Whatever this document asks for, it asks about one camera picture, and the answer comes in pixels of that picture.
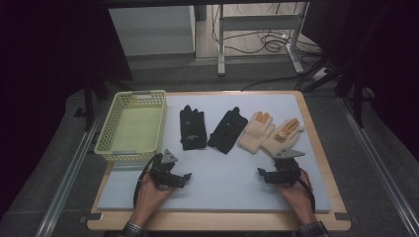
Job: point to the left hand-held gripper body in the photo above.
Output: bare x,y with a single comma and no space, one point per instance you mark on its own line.
163,173

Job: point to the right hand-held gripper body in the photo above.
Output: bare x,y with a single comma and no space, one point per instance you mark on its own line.
287,171

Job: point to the beige knit glove white tag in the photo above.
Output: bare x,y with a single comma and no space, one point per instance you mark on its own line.
280,140

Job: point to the person's left hand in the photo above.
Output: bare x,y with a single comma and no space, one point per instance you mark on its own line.
150,199

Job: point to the person's right hand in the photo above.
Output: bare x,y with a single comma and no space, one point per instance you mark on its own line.
298,199

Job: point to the white foam mat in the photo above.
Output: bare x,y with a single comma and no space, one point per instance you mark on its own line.
224,177

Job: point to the black glove white mark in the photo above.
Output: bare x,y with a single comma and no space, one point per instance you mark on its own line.
192,130

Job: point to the light green plastic basket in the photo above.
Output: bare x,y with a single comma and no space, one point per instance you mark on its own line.
136,128

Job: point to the plain black glove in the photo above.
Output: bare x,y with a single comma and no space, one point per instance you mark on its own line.
227,131

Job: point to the black stand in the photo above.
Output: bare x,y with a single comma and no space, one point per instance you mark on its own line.
342,75
90,98

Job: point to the white cabinet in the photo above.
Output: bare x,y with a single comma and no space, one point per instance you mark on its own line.
151,31

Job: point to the aluminium rail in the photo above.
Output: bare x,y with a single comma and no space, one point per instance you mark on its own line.
378,164
67,184

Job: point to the grey metal table frame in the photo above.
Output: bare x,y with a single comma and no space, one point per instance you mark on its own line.
260,22

